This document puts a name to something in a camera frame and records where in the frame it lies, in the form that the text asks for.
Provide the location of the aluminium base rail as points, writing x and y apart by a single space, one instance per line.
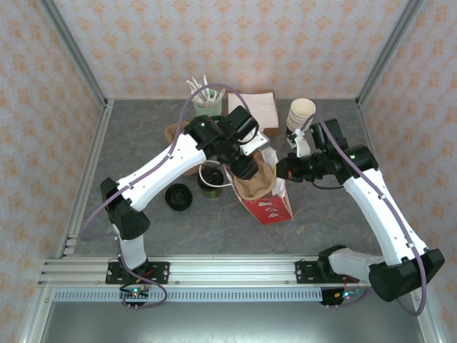
232 271

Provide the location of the mint green holder cup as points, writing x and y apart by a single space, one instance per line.
201 109

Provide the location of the aluminium frame leg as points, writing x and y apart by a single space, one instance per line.
425 321
35 318

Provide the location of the aluminium frame post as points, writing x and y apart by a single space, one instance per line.
75 50
388 50

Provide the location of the grey metal sheet panel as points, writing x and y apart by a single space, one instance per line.
232 325

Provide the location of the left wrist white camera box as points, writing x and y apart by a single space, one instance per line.
258 141

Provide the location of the aluminium side rail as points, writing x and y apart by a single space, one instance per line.
367 121
101 128

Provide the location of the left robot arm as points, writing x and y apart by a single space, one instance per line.
160 171

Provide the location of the brown cardboard cup carrier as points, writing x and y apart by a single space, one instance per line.
255 189

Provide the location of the small circuit board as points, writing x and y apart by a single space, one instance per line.
135 293
344 295

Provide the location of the red white paper bag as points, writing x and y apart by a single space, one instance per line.
267 211

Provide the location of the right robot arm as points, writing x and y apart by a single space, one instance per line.
385 214

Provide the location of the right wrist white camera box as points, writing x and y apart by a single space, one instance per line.
301 146

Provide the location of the black cup lid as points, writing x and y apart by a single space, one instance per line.
178 197

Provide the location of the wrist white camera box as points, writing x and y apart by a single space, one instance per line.
258 141
301 146

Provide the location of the stack of paper cups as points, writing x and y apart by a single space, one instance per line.
301 109

